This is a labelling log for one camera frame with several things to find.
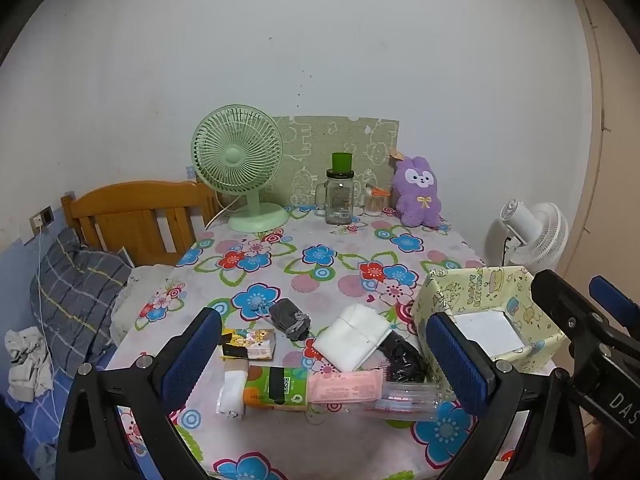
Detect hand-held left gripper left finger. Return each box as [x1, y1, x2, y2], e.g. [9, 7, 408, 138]
[55, 307, 224, 480]

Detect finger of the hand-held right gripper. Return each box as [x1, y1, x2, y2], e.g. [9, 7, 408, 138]
[530, 269, 608, 361]
[588, 275, 640, 346]

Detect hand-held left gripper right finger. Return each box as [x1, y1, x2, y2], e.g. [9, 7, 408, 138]
[424, 311, 592, 480]

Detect yellow cartoon printed box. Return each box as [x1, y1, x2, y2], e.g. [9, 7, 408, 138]
[410, 265, 569, 404]

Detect white bandage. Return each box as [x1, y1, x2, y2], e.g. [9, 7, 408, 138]
[215, 372, 250, 419]

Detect clear plastic bag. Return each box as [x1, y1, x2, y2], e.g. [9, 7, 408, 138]
[364, 381, 444, 421]

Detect green orange tissue packet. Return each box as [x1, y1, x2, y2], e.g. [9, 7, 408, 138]
[243, 365, 310, 412]

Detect pink packet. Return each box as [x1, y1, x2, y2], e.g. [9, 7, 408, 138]
[307, 368, 384, 405]

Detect yellow cartoon packet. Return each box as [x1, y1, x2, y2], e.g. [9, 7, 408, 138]
[219, 328, 278, 361]

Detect white fan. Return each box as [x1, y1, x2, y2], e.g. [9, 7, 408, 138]
[485, 199, 570, 267]

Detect grey sock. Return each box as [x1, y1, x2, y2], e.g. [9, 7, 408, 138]
[268, 298, 312, 341]

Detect white folded cloth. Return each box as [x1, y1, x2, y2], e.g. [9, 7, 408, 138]
[312, 303, 392, 372]

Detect grey plaid pillow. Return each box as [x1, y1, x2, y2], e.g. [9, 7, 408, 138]
[29, 227, 134, 377]

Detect beige door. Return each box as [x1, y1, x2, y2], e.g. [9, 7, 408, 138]
[570, 0, 640, 292]

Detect crumpled grey cloth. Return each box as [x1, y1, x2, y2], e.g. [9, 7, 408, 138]
[4, 326, 54, 402]

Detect purple plush bunny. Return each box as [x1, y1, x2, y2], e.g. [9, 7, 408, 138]
[389, 150, 443, 229]

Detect blue bed sheet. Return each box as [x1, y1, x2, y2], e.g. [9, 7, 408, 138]
[0, 347, 153, 480]

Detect cotton swab container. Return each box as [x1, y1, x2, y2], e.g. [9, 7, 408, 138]
[363, 184, 392, 216]

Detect glass jar with green lid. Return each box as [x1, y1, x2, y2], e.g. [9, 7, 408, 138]
[314, 152, 362, 225]

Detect green desk fan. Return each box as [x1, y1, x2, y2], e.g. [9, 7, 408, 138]
[191, 104, 290, 234]

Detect green cartoon printed board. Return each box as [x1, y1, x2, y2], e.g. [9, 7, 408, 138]
[272, 115, 400, 209]

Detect white fan cable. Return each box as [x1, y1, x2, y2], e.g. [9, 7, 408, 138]
[206, 194, 247, 231]

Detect white charging cable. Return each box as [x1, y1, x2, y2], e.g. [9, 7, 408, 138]
[31, 224, 57, 388]

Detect wall socket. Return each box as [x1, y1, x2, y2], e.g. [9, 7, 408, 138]
[28, 205, 55, 236]

